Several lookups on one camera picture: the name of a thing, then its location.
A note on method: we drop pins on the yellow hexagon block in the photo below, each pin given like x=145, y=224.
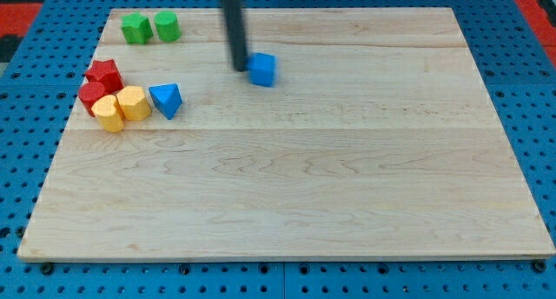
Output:
x=134, y=103

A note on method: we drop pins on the red cylinder block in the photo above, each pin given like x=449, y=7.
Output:
x=90, y=93

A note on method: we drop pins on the green star block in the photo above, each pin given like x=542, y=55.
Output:
x=136, y=28

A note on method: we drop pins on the red star block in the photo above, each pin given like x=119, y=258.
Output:
x=107, y=73

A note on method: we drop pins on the yellow heart block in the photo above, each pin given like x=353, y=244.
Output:
x=108, y=113

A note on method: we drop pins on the blue triangle block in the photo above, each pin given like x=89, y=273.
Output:
x=166, y=98

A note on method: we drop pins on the green cylinder block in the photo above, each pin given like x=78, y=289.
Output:
x=167, y=26

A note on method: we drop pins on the light wooden board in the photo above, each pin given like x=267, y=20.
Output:
x=378, y=142

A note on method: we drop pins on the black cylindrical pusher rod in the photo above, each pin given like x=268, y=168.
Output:
x=237, y=38

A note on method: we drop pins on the blue cube block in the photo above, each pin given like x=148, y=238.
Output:
x=262, y=69

